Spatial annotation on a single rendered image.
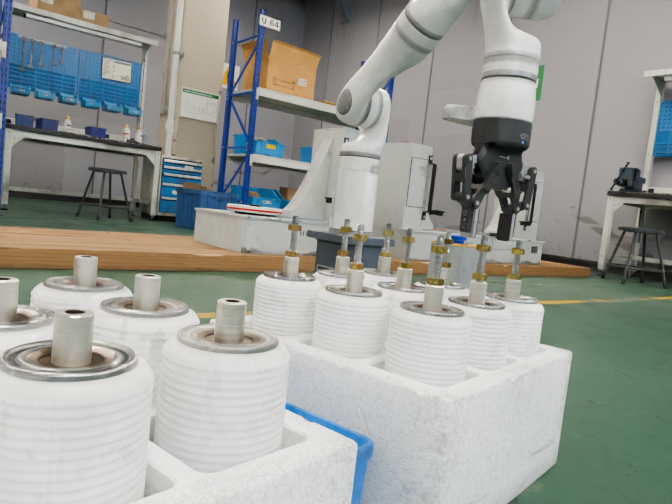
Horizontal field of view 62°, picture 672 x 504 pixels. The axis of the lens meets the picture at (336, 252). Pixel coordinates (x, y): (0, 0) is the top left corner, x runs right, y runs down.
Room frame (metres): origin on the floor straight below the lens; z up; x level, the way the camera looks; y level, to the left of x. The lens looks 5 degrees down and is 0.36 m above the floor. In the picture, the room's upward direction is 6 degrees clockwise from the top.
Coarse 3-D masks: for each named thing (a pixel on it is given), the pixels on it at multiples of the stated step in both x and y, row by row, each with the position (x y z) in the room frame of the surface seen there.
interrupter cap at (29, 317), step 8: (24, 312) 0.43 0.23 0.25; (32, 312) 0.43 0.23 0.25; (40, 312) 0.43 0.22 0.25; (48, 312) 0.43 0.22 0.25; (16, 320) 0.41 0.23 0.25; (24, 320) 0.40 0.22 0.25; (32, 320) 0.40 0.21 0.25; (40, 320) 0.41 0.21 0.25; (48, 320) 0.40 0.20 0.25; (0, 328) 0.37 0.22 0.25; (8, 328) 0.38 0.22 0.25; (16, 328) 0.38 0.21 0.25; (24, 328) 0.38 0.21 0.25; (32, 328) 0.39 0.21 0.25
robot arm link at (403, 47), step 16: (400, 16) 1.12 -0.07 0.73; (400, 32) 1.11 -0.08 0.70; (416, 32) 1.09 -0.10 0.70; (384, 48) 1.14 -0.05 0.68; (400, 48) 1.12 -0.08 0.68; (416, 48) 1.11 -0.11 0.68; (432, 48) 1.13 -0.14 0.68; (368, 64) 1.18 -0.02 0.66; (384, 64) 1.15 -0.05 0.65; (400, 64) 1.14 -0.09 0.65; (352, 80) 1.22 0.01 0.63; (368, 80) 1.18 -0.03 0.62; (384, 80) 1.17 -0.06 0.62; (352, 96) 1.21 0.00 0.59; (368, 96) 1.19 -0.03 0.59; (336, 112) 1.26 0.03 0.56; (352, 112) 1.22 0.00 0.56; (368, 112) 1.22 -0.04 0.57
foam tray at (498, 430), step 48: (288, 384) 0.69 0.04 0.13; (336, 384) 0.64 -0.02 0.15; (384, 384) 0.60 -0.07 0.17; (480, 384) 0.62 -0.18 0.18; (528, 384) 0.72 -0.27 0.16; (384, 432) 0.60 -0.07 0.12; (432, 432) 0.56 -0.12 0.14; (480, 432) 0.61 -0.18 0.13; (528, 432) 0.74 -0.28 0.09; (384, 480) 0.59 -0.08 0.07; (432, 480) 0.56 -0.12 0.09; (480, 480) 0.63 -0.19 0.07; (528, 480) 0.76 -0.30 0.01
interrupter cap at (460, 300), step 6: (450, 300) 0.74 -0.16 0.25; (456, 300) 0.74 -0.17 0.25; (462, 300) 0.76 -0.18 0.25; (486, 300) 0.77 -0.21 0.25; (492, 300) 0.77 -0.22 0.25; (468, 306) 0.72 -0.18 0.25; (474, 306) 0.71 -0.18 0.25; (480, 306) 0.71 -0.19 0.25; (486, 306) 0.71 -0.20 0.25; (492, 306) 0.71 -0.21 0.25; (498, 306) 0.72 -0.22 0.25; (504, 306) 0.73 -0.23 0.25
